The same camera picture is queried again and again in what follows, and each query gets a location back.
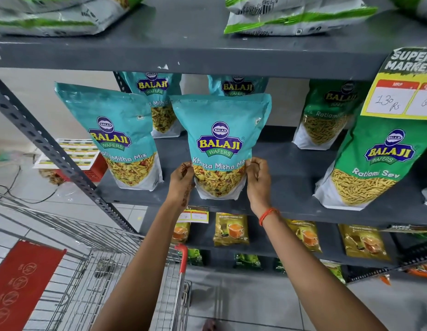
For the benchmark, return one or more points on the person's right thumb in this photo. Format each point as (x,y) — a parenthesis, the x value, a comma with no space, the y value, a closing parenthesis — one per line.
(249,168)

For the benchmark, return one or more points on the red plastic crate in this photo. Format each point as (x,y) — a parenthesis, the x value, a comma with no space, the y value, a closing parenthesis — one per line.
(94,172)

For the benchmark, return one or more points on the grey metal shelf rack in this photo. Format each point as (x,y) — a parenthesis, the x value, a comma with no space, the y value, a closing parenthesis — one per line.
(186,44)

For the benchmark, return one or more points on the teal snack mix packet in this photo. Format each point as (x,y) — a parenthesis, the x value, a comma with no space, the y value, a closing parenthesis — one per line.
(110,110)
(234,86)
(220,113)
(161,110)

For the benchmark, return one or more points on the person's left forearm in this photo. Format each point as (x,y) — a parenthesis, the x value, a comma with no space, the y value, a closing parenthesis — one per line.
(141,272)

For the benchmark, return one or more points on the white and green packet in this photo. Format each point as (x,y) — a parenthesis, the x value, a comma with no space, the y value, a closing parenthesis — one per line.
(417,5)
(61,17)
(296,17)

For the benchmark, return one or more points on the orange packet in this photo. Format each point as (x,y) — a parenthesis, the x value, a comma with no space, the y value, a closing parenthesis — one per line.
(422,271)

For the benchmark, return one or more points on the small yellow shelf label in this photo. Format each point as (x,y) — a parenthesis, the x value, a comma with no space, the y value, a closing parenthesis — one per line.
(194,214)

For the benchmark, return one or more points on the gold tea packet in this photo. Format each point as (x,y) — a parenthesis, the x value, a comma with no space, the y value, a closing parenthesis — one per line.
(365,243)
(306,236)
(231,229)
(180,233)

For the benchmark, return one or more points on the green sev snack packet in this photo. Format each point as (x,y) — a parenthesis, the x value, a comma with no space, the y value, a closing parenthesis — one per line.
(325,117)
(372,168)

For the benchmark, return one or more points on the person's right hand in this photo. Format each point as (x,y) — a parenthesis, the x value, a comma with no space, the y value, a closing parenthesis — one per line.
(259,191)

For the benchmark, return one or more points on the yellow price tag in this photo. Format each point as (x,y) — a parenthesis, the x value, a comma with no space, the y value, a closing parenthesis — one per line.
(393,96)

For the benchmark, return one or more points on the red cart seat flap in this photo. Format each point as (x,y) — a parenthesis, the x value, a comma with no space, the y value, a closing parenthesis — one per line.
(23,282)

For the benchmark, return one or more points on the person's left thumb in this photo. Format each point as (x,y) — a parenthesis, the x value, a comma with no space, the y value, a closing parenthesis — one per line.
(192,170)

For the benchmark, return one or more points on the person's right forearm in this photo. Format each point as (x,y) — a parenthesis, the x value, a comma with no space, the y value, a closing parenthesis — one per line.
(313,282)

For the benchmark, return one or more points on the small green packet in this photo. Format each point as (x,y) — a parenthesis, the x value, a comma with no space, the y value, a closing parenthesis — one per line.
(195,257)
(334,270)
(279,266)
(248,261)

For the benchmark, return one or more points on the person's left hand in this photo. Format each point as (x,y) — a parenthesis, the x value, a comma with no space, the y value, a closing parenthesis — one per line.
(179,189)

